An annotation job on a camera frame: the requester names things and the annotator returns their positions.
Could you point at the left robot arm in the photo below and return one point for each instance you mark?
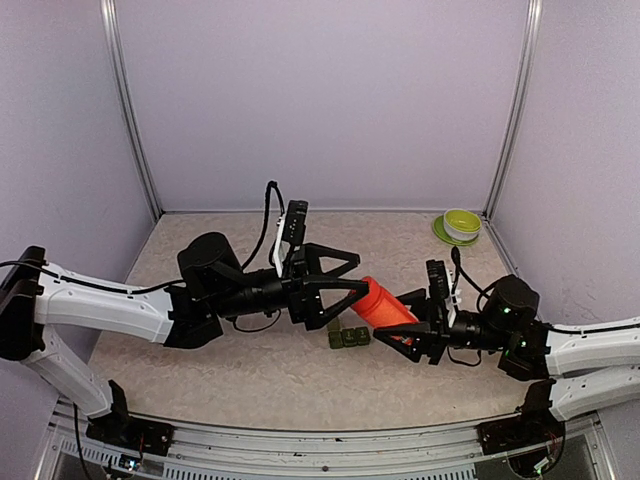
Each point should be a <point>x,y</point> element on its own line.
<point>187,313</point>

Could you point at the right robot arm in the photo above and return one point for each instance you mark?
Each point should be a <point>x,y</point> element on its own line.
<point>570,370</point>

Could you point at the green plate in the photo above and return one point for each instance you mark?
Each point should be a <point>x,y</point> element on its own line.
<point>441,234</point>

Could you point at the green pill organizer box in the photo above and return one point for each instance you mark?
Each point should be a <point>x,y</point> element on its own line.
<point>346,337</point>

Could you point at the aluminium frame post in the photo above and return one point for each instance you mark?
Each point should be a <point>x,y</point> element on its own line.
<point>517,108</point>
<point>114,43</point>

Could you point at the orange pill bottle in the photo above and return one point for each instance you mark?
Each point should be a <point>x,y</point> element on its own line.
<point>380,309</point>

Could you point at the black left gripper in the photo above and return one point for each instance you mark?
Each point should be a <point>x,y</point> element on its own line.
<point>304,299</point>

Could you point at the front aluminium rail base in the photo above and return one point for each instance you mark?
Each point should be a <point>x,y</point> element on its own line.
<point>201,451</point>

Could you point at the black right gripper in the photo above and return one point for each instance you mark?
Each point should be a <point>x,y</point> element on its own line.
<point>433,332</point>

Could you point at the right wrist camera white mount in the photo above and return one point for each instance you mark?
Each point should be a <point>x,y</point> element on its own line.
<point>443,294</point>

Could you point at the right aluminium frame post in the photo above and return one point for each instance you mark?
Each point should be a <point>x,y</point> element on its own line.
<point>517,108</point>

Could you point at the left aluminium frame post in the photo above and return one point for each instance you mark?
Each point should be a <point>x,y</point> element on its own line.
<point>114,43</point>

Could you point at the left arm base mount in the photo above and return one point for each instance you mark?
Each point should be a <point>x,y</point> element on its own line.
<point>119,428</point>

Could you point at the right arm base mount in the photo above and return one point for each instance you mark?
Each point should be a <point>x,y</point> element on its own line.
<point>533,423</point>

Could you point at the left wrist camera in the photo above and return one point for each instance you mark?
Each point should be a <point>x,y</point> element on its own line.
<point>290,234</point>

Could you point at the lime green bowl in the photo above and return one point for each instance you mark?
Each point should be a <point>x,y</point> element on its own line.
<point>462,221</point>

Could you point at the white bowl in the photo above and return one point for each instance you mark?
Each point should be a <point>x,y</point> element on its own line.
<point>459,234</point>

